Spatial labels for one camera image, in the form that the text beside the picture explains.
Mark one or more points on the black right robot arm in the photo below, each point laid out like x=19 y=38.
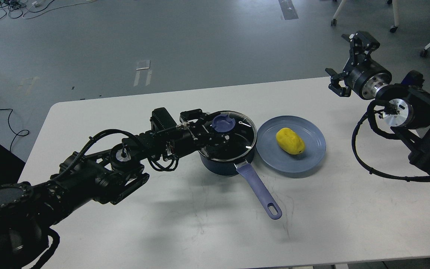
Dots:
x=399 y=111

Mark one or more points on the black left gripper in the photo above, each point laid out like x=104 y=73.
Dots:
x=198 y=137

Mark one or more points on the glass lid purple knob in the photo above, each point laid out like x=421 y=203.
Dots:
x=238 y=127

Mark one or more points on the blue plate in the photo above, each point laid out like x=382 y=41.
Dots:
x=281 y=161

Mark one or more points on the dark blue saucepan purple handle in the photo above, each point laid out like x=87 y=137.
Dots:
x=244 y=168

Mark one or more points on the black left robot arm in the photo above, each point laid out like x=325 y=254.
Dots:
x=106 y=170

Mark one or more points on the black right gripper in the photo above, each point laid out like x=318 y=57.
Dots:
x=361 y=75

